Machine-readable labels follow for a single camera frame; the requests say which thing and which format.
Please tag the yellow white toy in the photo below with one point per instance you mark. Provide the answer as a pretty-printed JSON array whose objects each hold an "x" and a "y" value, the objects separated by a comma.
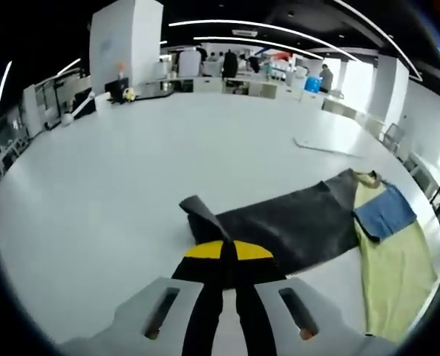
[{"x": 130, "y": 95}]

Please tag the white tall cabinet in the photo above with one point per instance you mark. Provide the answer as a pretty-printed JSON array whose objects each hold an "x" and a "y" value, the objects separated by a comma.
[{"x": 32, "y": 107}]

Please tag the yellow blue grey garment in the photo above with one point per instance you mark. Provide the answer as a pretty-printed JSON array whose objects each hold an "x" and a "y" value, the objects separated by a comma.
[{"x": 297, "y": 222}]

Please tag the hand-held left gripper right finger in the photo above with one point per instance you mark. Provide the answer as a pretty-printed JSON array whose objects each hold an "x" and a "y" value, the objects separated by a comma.
[{"x": 301, "y": 304}]

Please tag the black monitor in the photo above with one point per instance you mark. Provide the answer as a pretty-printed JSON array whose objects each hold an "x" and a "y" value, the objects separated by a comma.
[{"x": 116, "y": 89}]

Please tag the white desk lamp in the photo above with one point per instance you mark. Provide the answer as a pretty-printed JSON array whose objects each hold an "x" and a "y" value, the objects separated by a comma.
[{"x": 67, "y": 119}]

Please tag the white template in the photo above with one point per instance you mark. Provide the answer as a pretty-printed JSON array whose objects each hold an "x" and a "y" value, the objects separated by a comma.
[{"x": 316, "y": 145}]

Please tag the white square pillar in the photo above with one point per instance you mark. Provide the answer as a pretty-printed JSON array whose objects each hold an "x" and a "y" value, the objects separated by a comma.
[{"x": 130, "y": 44}]

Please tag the grey metal chair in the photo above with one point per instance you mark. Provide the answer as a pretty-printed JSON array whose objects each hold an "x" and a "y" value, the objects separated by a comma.
[{"x": 394, "y": 135}]

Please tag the small orange object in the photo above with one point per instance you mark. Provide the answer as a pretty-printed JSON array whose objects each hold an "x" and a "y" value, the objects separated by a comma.
[{"x": 121, "y": 69}]

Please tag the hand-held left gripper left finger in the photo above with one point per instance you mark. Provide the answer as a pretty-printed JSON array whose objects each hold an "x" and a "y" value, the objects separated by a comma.
[{"x": 160, "y": 308}]

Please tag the blue container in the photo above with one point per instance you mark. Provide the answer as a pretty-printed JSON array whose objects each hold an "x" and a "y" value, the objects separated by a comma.
[{"x": 312, "y": 85}]

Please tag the ceiling air vent unit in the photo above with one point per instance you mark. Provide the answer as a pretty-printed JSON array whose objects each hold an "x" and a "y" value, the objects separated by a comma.
[{"x": 245, "y": 32}]

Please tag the white appliance box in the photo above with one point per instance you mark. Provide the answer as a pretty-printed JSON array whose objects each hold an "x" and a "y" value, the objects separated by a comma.
[{"x": 188, "y": 63}]

